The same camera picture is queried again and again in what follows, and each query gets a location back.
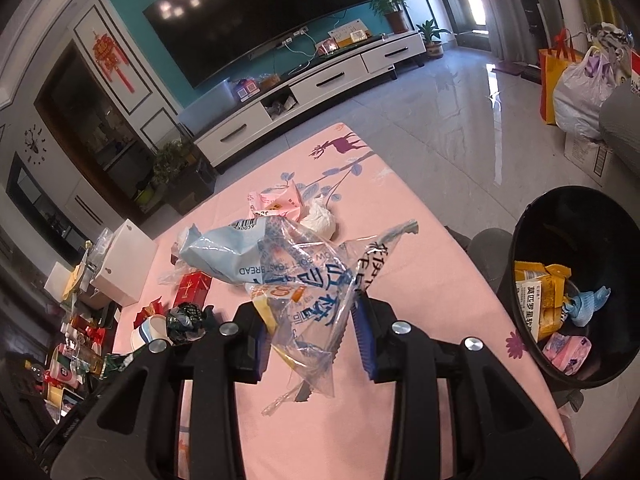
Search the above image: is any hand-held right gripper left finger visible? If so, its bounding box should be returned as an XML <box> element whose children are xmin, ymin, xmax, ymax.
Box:
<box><xmin>50</xmin><ymin>302</ymin><xmax>268</xmax><ymax>480</ymax></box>

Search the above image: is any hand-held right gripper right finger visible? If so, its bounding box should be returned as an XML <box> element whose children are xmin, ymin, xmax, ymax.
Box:
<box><xmin>352</xmin><ymin>297</ymin><xmax>581</xmax><ymax>480</ymax></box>

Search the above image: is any clear printed plastic bag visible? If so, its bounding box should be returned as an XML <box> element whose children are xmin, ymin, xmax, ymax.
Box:
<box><xmin>247</xmin><ymin>220</ymin><xmax>418</xmax><ymax>416</ymax></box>

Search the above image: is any white tissue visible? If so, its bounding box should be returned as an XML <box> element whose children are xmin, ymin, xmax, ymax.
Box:
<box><xmin>300</xmin><ymin>197</ymin><xmax>336</xmax><ymax>238</ymax></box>

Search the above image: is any yellow potato chip bag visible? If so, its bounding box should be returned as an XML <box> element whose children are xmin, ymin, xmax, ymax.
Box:
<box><xmin>515</xmin><ymin>260</ymin><xmax>573</xmax><ymax>341</ymax></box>

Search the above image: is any blue waffle cloth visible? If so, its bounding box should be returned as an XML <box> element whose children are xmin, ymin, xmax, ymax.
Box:
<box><xmin>562</xmin><ymin>285</ymin><xmax>613</xmax><ymax>328</ymax></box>

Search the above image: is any black trash bin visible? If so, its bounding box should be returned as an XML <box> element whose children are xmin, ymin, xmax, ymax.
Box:
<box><xmin>510</xmin><ymin>186</ymin><xmax>640</xmax><ymax>391</ymax></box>

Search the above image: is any black crumpled wrapper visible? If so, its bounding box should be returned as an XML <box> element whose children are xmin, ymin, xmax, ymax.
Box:
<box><xmin>167</xmin><ymin>302</ymin><xmax>208</xmax><ymax>343</ymax></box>

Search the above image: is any pink printed tablecloth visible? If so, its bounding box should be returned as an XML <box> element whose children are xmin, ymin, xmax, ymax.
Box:
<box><xmin>112</xmin><ymin>122</ymin><xmax>566</xmax><ymax>480</ymax></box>

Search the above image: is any red box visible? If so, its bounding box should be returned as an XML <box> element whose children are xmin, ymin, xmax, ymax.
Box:
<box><xmin>172</xmin><ymin>272</ymin><xmax>211</xmax><ymax>308</ymax></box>

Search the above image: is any white blue paper cup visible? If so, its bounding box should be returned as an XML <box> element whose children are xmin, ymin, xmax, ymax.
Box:
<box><xmin>131</xmin><ymin>315</ymin><xmax>173</xmax><ymax>353</ymax></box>

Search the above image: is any red wrapper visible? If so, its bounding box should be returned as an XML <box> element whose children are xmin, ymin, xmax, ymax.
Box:
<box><xmin>134</xmin><ymin>297</ymin><xmax>163</xmax><ymax>323</ymax></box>

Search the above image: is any pink plastic wrapper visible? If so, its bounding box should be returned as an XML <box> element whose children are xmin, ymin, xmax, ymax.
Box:
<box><xmin>247</xmin><ymin>182</ymin><xmax>306</xmax><ymax>221</ymax></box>

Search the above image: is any pile of jars and packets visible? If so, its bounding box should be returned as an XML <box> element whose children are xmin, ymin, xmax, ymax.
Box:
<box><xmin>30</xmin><ymin>305</ymin><xmax>131</xmax><ymax>411</ymax></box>

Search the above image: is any pink packet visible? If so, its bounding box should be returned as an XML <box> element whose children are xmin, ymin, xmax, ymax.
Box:
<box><xmin>542</xmin><ymin>332</ymin><xmax>591</xmax><ymax>373</ymax></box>

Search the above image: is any leafy green plant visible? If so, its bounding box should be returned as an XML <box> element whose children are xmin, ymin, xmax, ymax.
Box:
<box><xmin>152</xmin><ymin>137</ymin><xmax>193</xmax><ymax>186</ymax></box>

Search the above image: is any translucent storage bin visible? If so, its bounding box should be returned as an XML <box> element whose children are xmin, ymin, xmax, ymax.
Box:
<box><xmin>177</xmin><ymin>82</ymin><xmax>236</xmax><ymax>133</ymax></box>

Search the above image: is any white TV cabinet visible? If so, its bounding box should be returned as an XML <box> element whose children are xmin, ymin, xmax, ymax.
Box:
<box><xmin>192</xmin><ymin>30</ymin><xmax>427</xmax><ymax>168</ymax></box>

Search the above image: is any cardboard box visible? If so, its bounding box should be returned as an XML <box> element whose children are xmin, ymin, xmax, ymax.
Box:
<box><xmin>564</xmin><ymin>130</ymin><xmax>621</xmax><ymax>188</ymax></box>

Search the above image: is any dark wooden display cabinet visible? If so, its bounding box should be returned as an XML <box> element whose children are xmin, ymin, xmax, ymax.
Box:
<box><xmin>40</xmin><ymin>42</ymin><xmax>156</xmax><ymax>201</ymax></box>

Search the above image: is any small potted plant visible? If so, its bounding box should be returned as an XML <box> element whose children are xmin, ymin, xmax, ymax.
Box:
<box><xmin>416</xmin><ymin>19</ymin><xmax>451</xmax><ymax>58</ymax></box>

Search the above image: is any yellow desk calendar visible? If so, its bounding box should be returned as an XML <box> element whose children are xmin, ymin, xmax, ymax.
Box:
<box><xmin>330</xmin><ymin>19</ymin><xmax>371</xmax><ymax>43</ymax></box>

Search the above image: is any yellow red shopping bag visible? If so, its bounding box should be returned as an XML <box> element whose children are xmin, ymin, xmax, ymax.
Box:
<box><xmin>539</xmin><ymin>30</ymin><xmax>588</xmax><ymax>126</ymax></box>

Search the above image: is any white plastic bag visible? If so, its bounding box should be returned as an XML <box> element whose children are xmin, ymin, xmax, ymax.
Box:
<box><xmin>552</xmin><ymin>46</ymin><xmax>623</xmax><ymax>142</ymax></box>

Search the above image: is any tall potted plant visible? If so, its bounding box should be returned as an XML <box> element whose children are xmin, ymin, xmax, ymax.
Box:
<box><xmin>370</xmin><ymin>0</ymin><xmax>411</xmax><ymax>35</ymax></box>

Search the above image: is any grey sofa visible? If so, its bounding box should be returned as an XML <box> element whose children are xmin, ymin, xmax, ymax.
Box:
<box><xmin>600</xmin><ymin>80</ymin><xmax>640</xmax><ymax>161</ymax></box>

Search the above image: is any black television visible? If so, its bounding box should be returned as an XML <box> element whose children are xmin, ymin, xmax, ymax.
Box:
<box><xmin>142</xmin><ymin>0</ymin><xmax>373</xmax><ymax>91</ymax></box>

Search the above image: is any deer wall clock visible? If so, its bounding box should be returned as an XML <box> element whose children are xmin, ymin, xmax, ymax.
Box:
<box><xmin>22</xmin><ymin>125</ymin><xmax>48</xmax><ymax>161</ymax></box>

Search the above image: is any red knot wall decoration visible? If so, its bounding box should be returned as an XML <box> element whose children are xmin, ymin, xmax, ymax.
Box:
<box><xmin>92</xmin><ymin>32</ymin><xmax>136</xmax><ymax>93</ymax></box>

